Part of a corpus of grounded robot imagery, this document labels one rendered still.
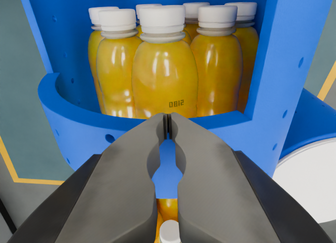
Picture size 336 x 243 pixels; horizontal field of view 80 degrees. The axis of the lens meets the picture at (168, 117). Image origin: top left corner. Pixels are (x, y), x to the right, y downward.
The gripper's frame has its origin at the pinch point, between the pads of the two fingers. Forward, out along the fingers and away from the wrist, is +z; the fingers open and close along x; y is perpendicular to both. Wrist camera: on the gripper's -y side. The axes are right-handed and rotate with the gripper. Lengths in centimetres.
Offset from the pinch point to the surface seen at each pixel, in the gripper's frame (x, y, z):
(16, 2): -88, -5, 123
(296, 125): 27.0, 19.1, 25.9
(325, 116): 33.5, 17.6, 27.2
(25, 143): -125, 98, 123
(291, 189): 26.2, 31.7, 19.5
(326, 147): 29.4, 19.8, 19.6
